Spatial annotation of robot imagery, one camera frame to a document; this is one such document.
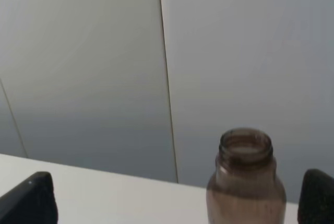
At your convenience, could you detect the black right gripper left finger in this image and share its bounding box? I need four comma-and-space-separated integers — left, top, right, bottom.
1, 171, 58, 224

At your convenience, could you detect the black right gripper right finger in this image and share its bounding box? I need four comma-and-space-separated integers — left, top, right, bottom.
297, 169, 333, 223

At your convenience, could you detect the smoky transparent water bottle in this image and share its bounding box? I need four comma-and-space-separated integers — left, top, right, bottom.
206, 128, 287, 223

